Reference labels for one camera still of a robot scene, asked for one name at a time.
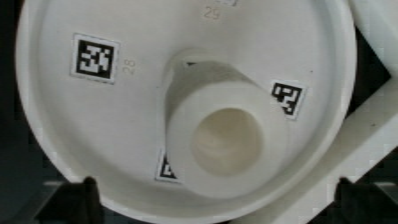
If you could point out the white cylindrical table leg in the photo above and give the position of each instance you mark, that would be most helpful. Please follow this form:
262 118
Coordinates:
226 131

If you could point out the white round table top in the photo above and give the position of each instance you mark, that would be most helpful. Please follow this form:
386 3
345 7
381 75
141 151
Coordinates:
100 48

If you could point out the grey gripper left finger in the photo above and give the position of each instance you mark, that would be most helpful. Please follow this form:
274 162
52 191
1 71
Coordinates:
65 204

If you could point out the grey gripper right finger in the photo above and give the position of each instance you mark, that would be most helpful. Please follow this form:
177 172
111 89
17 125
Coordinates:
367 202

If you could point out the white right fence rail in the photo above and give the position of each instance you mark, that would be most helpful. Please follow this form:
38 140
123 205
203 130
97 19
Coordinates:
376 16

